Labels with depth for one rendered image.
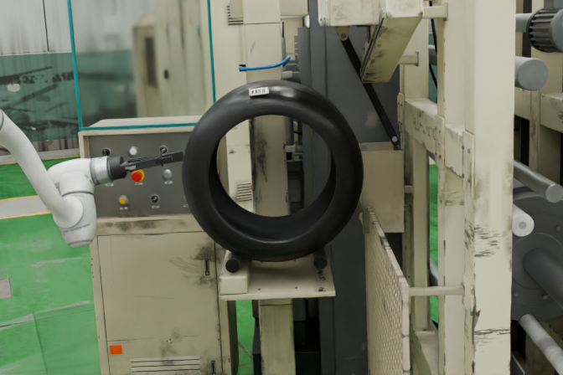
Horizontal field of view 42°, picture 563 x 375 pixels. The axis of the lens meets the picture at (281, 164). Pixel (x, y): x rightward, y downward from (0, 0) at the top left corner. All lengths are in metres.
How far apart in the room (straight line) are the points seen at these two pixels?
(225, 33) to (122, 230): 2.91
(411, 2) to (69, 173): 1.20
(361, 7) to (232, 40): 3.76
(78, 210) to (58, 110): 8.89
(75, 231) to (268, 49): 0.90
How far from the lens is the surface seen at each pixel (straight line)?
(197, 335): 3.16
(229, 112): 2.26
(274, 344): 2.87
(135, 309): 3.16
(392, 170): 2.62
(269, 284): 2.48
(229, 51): 5.71
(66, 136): 11.28
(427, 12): 2.02
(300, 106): 2.26
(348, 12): 2.00
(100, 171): 2.43
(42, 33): 11.24
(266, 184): 2.68
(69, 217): 2.36
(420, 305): 2.80
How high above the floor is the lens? 1.64
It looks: 11 degrees down
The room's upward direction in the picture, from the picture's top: 3 degrees counter-clockwise
